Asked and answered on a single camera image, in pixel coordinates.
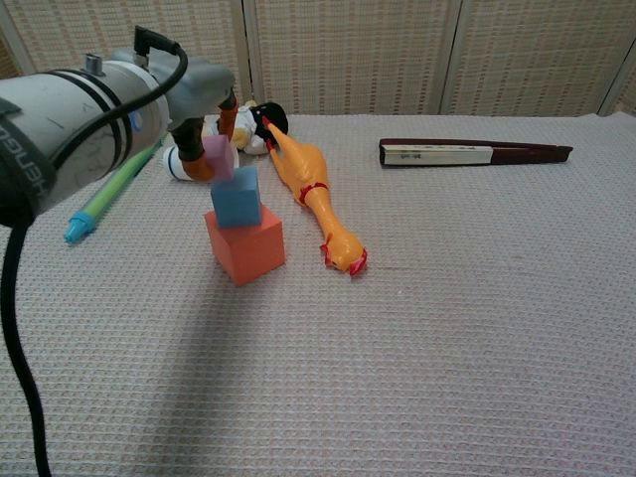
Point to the small pink foam cube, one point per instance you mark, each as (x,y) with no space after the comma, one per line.
(221,156)

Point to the large orange foam cube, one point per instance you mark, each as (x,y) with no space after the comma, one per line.
(253,253)

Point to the beige woven tablecloth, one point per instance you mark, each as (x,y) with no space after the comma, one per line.
(447,323)

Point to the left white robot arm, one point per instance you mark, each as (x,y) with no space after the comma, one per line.
(64,119)

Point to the white paper cup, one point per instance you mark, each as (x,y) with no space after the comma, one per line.
(171,164)

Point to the yellow rubber chicken toy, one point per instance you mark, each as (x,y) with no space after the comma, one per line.
(303,164)

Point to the woven bamboo screen panel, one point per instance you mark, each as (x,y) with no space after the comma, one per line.
(623,94)
(7,59)
(536,54)
(353,54)
(74,30)

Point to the medium blue foam cube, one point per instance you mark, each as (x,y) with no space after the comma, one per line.
(236,199)

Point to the black white plush doll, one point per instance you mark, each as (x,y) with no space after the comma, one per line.
(258,119)

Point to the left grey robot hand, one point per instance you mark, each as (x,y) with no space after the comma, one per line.
(194,84)

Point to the green blue water squirter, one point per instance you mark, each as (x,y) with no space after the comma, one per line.
(99,199)

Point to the folded dark red fan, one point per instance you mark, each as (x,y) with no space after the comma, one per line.
(437,155)

